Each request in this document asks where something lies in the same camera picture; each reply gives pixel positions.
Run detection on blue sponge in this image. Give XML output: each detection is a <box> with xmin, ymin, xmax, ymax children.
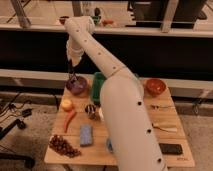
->
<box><xmin>80</xmin><ymin>125</ymin><xmax>93</xmax><ymax>147</ymax></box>

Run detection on yellow red apple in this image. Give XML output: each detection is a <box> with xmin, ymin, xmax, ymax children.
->
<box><xmin>61</xmin><ymin>99</ymin><xmax>73</xmax><ymax>112</ymax></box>

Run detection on black cables on floor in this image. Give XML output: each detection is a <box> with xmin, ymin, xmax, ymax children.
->
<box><xmin>0</xmin><ymin>91</ymin><xmax>36</xmax><ymax>169</ymax></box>

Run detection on bunch of dark grapes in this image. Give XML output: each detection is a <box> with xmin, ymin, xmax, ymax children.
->
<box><xmin>49</xmin><ymin>135</ymin><xmax>81</xmax><ymax>158</ymax></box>

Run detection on orange carrot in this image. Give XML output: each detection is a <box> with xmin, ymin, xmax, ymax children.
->
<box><xmin>63</xmin><ymin>111</ymin><xmax>76</xmax><ymax>132</ymax></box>

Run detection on blue cup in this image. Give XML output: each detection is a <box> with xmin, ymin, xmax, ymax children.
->
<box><xmin>106</xmin><ymin>138</ymin><xmax>113</xmax><ymax>153</ymax></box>

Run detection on distant red bowl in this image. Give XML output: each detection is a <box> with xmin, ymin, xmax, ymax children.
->
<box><xmin>59</xmin><ymin>16</ymin><xmax>69</xmax><ymax>25</ymax></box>

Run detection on wooden table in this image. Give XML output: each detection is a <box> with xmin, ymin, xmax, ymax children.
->
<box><xmin>44</xmin><ymin>77</ymin><xmax>196</xmax><ymax>168</ymax></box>

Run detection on purple bowl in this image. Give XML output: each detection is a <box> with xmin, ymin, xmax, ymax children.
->
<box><xmin>66</xmin><ymin>76</ymin><xmax>88</xmax><ymax>95</ymax></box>

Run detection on black handled brush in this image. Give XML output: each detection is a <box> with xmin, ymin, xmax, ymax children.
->
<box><xmin>68</xmin><ymin>60</ymin><xmax>78</xmax><ymax>84</ymax></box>

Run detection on striped small cup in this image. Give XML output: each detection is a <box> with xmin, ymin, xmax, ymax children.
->
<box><xmin>85</xmin><ymin>104</ymin><xmax>97</xmax><ymax>119</ymax></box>

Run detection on distant green box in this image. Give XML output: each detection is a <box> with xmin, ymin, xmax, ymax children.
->
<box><xmin>93</xmin><ymin>16</ymin><xmax>100</xmax><ymax>26</ymax></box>

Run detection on wooden handled knife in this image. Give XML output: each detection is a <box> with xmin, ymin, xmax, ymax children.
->
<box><xmin>152</xmin><ymin>123</ymin><xmax>177</xmax><ymax>132</ymax></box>

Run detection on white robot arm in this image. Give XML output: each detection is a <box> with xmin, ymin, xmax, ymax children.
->
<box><xmin>64</xmin><ymin>16</ymin><xmax>168</xmax><ymax>171</ymax></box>

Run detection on white cup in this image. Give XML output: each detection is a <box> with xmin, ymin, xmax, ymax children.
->
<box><xmin>98</xmin><ymin>108</ymin><xmax>104</xmax><ymax>121</ymax></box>

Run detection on green plastic tray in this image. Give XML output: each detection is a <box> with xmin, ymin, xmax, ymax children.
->
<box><xmin>90</xmin><ymin>72</ymin><xmax>106</xmax><ymax>105</ymax></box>

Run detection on metal fork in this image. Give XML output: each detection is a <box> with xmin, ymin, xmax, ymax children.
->
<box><xmin>150</xmin><ymin>105</ymin><xmax>175</xmax><ymax>109</ymax></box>

